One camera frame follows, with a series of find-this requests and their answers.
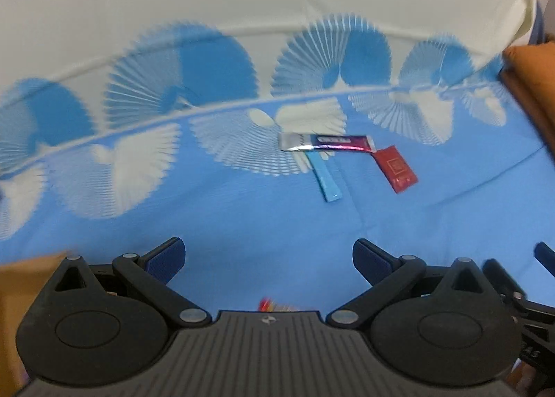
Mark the brown cardboard box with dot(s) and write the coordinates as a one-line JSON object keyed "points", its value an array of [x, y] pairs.
{"points": [[21, 293]]}

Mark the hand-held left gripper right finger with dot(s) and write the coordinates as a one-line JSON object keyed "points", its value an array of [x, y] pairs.
{"points": [[373, 260]]}

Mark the blue white printed sheet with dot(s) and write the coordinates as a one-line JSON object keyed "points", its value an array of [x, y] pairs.
{"points": [[217, 215]]}

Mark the silver purple snack bar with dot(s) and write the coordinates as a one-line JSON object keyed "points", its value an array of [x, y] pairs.
{"points": [[342, 143]]}

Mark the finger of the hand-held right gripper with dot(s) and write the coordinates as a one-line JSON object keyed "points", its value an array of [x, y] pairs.
{"points": [[547, 253], [503, 277]]}

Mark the blue stick packet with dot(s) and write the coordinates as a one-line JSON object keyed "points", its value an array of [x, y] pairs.
{"points": [[327, 182]]}

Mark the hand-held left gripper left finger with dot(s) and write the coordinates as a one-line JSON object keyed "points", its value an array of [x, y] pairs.
{"points": [[167, 258]]}

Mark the red sachet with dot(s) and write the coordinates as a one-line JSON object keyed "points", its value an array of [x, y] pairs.
{"points": [[396, 169]]}

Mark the small red snack bar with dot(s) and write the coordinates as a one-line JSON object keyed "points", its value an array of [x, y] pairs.
{"points": [[266, 305]]}

